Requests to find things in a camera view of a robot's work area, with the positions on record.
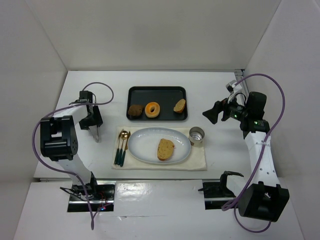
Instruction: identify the oval bread slice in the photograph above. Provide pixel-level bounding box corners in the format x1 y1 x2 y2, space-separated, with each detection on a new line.
157 138 175 161

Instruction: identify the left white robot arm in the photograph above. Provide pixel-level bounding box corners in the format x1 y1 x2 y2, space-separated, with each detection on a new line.
40 90 103 199

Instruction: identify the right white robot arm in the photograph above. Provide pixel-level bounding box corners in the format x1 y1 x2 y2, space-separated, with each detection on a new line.
202 91 290 222

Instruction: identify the dark brown bread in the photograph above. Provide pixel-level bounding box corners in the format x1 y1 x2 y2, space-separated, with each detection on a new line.
127 104 144 117

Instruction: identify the small metal cup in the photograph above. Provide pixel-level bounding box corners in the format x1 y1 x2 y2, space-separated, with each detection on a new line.
188 126 205 147

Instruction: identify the small baguette piece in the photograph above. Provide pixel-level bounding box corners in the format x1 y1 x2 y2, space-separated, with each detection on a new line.
173 98 186 113

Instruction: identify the light blue oval plate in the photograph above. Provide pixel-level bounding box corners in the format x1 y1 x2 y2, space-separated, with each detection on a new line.
128 127 191 165

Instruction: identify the black rectangular tray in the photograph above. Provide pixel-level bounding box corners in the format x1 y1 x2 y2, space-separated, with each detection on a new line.
126 86 188 122

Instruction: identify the beige cloth placemat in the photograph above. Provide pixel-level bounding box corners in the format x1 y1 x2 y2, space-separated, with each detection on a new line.
111 126 207 171

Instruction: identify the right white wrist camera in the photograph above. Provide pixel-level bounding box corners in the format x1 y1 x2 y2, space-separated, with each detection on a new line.
225 80 243 96

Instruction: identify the gold spoon green handle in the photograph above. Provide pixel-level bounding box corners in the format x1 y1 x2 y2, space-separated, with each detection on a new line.
114 129 129 165

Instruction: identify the gold knife green handle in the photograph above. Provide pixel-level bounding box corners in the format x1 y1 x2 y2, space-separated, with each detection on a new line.
119 132 131 167

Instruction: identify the glazed ring donut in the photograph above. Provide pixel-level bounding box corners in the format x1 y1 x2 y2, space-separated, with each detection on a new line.
144 102 161 119

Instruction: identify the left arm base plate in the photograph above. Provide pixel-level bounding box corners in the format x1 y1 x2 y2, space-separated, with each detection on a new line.
64 182 116 213

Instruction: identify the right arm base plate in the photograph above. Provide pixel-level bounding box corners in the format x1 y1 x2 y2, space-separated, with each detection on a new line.
198 179 236 210

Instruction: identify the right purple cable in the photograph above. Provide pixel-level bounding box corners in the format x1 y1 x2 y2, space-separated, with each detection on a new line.
221 73 286 234

